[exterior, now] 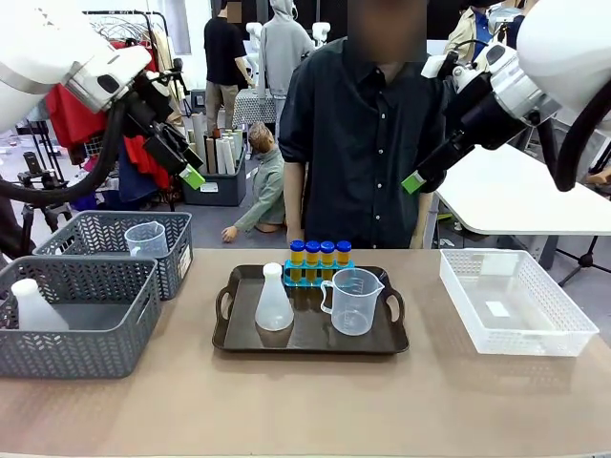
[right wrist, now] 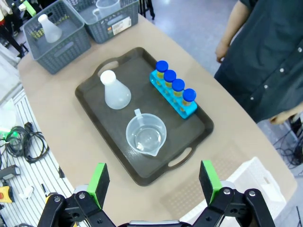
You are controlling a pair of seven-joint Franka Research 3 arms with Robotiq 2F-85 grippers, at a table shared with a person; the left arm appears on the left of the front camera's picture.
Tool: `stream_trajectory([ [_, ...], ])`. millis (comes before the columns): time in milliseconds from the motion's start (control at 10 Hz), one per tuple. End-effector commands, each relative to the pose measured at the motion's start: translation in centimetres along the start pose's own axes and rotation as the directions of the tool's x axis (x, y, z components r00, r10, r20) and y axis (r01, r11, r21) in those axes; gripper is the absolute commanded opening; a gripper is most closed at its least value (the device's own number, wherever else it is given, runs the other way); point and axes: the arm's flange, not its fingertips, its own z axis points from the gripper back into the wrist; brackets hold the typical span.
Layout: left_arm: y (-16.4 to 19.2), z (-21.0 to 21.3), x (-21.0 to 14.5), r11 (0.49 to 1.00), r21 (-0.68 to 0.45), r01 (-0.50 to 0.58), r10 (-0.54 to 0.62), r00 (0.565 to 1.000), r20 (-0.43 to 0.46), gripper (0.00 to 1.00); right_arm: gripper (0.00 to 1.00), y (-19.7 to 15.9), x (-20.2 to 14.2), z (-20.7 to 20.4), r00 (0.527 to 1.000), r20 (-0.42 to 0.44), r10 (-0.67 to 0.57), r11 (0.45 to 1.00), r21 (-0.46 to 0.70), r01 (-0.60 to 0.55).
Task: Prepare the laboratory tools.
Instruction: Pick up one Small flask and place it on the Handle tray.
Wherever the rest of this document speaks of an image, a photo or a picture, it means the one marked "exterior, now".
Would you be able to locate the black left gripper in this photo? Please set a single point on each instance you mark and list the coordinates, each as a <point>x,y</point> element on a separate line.
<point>160,138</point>

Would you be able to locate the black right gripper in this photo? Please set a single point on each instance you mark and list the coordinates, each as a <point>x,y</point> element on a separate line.
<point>482,119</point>

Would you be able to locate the yellow tube with blue cap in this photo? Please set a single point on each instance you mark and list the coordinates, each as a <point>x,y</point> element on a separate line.
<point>297,253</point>
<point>312,254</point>
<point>327,254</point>
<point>343,253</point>

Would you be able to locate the white plastic conical flask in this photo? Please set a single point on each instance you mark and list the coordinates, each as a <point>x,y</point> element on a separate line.
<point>33,310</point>
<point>274,310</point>

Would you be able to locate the clear plastic measuring beaker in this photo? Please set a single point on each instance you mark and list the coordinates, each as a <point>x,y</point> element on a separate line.
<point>353,310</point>
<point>147,241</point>

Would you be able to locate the person's left forearm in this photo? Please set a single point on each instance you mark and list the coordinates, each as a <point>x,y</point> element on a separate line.
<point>421,219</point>

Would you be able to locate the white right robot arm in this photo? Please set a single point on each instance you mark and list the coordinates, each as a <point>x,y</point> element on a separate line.
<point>563,47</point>

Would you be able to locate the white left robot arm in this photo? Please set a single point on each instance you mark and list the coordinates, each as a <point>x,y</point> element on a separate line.
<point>38,47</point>

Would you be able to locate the person's right forearm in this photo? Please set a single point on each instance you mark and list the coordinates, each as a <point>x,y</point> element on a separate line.
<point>295,205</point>

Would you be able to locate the brown paper roll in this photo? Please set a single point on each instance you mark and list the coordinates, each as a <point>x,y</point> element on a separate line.
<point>211,157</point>

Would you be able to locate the tall light gray roll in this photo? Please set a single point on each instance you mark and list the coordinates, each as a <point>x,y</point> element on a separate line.
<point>197,138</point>

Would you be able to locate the white paper roll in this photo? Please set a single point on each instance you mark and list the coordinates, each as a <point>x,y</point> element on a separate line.
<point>224,157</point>

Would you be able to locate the gray storage bin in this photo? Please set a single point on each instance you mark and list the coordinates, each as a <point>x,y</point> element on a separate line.
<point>219,191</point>

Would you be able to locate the black clothes rack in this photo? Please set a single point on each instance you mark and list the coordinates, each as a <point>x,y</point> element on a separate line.
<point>169,195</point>

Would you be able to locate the long red dress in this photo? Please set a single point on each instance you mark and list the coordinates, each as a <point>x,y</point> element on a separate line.
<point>143,164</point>

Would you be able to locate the dark blue hanging garment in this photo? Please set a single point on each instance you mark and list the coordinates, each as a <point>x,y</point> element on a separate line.
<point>133,188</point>

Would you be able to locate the white folding table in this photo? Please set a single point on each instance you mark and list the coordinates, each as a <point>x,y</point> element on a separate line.
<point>501,191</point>

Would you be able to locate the dark plastic stool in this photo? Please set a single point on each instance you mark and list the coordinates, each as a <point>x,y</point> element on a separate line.
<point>198,97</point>

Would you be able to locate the floor mannequin in green jacket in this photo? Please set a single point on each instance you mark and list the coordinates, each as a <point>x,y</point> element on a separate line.
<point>267,186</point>

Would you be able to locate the person in dark shirt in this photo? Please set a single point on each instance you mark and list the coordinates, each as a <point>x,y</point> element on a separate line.
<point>363,143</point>

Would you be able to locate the patterned tablecloth table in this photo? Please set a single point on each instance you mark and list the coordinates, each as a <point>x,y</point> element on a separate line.
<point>258,107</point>

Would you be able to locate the gray basket holding beakers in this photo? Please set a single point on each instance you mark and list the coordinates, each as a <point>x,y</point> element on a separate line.
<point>176,267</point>

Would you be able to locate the beige hanging garment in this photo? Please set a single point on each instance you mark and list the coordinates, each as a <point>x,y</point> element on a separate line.
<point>163,52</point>

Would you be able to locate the bystander in black t-shirt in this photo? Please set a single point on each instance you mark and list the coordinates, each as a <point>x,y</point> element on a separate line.
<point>222,47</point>

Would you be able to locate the red shirt on hanger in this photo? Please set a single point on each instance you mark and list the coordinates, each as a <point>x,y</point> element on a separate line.
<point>71,119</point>

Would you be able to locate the bystander in beige jacket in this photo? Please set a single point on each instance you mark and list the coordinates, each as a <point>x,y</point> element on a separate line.
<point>470,28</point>

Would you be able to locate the white bare mannequin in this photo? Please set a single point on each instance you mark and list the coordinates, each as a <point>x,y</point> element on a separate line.
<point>254,35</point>

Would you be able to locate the blue test tube rack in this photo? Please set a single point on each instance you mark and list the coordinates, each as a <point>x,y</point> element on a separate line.
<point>290,277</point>

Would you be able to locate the mannequin in gray hoodie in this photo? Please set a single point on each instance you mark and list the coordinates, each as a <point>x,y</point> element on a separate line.
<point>284,47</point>

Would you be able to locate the white label in basket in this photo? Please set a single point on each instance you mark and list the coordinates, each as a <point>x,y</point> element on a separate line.
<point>498,308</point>

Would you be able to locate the black tripod stand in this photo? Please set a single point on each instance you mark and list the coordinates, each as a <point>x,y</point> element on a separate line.
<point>586,260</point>

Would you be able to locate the white perforated plastic basket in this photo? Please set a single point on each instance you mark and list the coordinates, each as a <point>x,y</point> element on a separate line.
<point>525,341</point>

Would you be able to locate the dark brown serving tray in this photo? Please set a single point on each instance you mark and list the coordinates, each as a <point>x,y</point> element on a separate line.
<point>310,341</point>

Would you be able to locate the gray basket holding flasks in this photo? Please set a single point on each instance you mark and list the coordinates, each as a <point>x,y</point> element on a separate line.
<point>71,353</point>

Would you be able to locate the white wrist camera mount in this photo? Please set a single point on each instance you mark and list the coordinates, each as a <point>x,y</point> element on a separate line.
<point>434,66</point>

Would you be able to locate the camera on black tripod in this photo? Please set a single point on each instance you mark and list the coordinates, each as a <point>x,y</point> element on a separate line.
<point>28,214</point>

